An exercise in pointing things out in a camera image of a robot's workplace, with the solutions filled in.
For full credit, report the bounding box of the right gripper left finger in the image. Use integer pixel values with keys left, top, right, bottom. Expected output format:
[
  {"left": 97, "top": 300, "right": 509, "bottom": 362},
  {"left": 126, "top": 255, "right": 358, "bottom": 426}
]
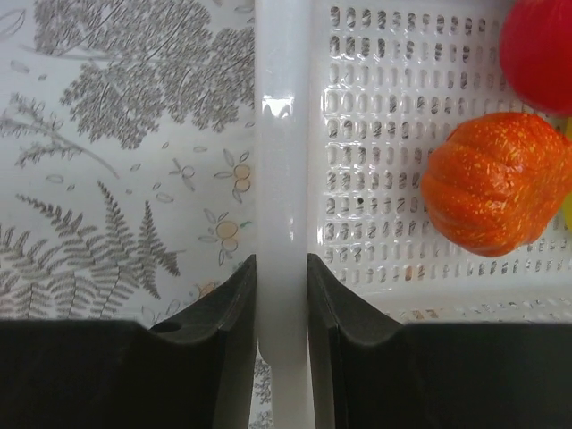
[{"left": 1, "top": 257, "right": 257, "bottom": 428}]

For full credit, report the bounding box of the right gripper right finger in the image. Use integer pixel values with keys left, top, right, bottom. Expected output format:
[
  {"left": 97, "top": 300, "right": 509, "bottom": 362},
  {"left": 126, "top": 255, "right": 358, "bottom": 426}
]
[{"left": 307, "top": 255, "right": 571, "bottom": 428}]

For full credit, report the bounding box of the fake orange pumpkin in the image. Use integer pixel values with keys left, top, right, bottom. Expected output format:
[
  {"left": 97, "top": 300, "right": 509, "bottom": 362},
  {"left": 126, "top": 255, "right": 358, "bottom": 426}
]
[{"left": 420, "top": 112, "right": 571, "bottom": 257}]

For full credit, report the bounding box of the fake mango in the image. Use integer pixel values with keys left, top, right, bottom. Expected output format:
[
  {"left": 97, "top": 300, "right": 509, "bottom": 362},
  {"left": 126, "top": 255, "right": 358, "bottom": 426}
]
[{"left": 550, "top": 116, "right": 571, "bottom": 231}]

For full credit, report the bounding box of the white plastic basket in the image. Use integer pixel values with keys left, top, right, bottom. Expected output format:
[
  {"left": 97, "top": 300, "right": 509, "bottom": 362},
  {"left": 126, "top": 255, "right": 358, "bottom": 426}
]
[{"left": 255, "top": 1, "right": 571, "bottom": 428}]

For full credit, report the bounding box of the fake red apple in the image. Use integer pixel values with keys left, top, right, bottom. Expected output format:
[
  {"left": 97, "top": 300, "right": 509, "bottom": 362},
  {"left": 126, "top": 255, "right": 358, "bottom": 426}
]
[{"left": 499, "top": 1, "right": 571, "bottom": 116}]

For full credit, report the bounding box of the floral table mat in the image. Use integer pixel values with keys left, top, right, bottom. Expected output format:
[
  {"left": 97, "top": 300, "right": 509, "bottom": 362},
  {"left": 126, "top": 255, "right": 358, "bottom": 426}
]
[{"left": 1, "top": 1, "right": 273, "bottom": 428}]

